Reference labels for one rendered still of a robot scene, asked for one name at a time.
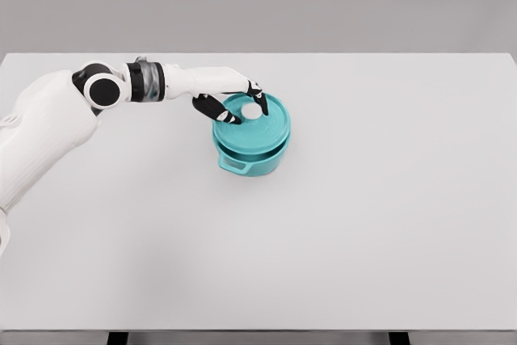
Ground left robot hand striped fingers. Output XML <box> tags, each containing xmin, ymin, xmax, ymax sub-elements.
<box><xmin>188</xmin><ymin>66</ymin><xmax>270</xmax><ymax>125</ymax></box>

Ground teal pot lid white knob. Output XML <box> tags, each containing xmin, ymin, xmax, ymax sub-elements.
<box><xmin>212</xmin><ymin>92</ymin><xmax>292</xmax><ymax>155</ymax></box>

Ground teal pot with handle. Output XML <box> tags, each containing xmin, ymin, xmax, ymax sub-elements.
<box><xmin>213</xmin><ymin>134</ymin><xmax>292</xmax><ymax>178</ymax></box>

